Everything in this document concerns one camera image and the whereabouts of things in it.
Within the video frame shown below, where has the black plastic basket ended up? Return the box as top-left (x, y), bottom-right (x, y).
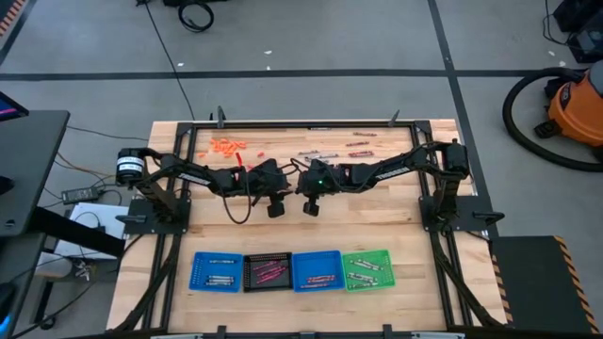
top-left (242, 252), bottom-right (294, 295)

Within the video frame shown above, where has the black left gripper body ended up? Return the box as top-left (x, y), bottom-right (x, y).
top-left (248, 158), bottom-right (292, 195)

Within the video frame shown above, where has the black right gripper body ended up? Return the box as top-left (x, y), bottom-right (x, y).
top-left (295, 159), bottom-right (340, 199)

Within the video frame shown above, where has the white paper sheet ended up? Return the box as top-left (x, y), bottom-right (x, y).
top-left (55, 202), bottom-right (129, 260)

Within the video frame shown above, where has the computer monitor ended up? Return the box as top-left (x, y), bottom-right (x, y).
top-left (0, 91), bottom-right (30, 122)

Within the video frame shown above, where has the orange shop vacuum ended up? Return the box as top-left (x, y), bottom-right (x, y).
top-left (534, 60), bottom-right (603, 161)
top-left (501, 66), bottom-right (603, 173)

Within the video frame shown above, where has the black left camera cable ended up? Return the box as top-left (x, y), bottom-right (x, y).
top-left (220, 169), bottom-right (254, 226)

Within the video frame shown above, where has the coiled black cable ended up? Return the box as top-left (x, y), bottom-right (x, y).
top-left (177, 0), bottom-right (216, 33)

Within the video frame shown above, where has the black aluminium table frame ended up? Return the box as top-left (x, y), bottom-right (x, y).
top-left (112, 120), bottom-right (508, 339)

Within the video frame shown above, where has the black desk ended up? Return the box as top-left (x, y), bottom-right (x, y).
top-left (0, 110), bottom-right (127, 339)

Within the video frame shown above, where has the blue plastic basket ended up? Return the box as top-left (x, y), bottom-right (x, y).
top-left (188, 250), bottom-right (245, 294)
top-left (290, 250), bottom-right (346, 294)

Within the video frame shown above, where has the hazard striped floor mat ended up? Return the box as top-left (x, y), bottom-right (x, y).
top-left (0, 0), bottom-right (30, 39)

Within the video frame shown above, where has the black mat hazard stripe edge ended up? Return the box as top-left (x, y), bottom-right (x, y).
top-left (489, 234), bottom-right (602, 335)

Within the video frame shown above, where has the bunch of keys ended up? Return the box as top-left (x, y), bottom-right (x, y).
top-left (71, 261), bottom-right (94, 283)

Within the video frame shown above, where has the black power adapter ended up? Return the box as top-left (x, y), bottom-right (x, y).
top-left (60, 186), bottom-right (106, 205)

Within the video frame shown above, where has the long black floor cable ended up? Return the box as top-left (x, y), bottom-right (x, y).
top-left (136, 0), bottom-right (197, 121)

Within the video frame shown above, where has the black equipment case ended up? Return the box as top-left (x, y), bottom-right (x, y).
top-left (541, 0), bottom-right (603, 65)

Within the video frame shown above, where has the green plastic basket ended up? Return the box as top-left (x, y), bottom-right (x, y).
top-left (340, 249), bottom-right (397, 294)

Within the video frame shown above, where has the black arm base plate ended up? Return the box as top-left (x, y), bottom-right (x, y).
top-left (116, 197), bottom-right (192, 235)
top-left (418, 193), bottom-right (505, 233)

